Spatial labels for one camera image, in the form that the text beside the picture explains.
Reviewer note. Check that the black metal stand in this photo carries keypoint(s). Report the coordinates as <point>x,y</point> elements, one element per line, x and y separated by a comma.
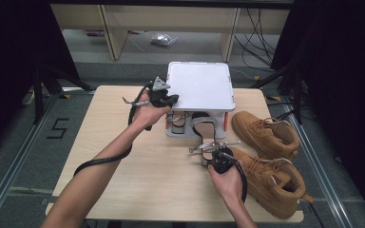
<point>297,95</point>
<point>38,95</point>

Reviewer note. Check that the person's right hand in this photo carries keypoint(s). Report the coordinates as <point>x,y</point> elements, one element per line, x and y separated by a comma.
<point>229,183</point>

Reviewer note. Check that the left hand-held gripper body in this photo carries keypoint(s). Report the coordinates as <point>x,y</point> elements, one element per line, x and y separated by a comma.
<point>157,93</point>

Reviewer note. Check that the white plastic shoe rack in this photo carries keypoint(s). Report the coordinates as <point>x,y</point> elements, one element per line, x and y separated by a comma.
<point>199,85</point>

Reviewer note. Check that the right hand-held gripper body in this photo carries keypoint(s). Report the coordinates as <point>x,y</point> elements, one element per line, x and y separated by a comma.
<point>222,161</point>

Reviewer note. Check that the clear plastic bag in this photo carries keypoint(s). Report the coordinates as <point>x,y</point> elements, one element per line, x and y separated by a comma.
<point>163,39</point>

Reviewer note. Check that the wooden shelf unit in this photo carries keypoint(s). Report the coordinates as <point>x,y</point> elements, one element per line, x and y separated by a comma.
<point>117,38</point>

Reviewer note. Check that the black curtain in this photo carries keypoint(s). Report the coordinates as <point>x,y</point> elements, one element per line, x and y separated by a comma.
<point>345,63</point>
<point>6,47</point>

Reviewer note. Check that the aluminium floor rail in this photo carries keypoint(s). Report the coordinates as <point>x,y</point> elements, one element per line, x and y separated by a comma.
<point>12,171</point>
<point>323,183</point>

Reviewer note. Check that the person's left hand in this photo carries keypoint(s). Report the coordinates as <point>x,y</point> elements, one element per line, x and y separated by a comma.
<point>145,115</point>

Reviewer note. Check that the tan suede boot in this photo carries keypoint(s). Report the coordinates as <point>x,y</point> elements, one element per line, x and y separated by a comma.
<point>272,186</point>
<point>266,129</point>

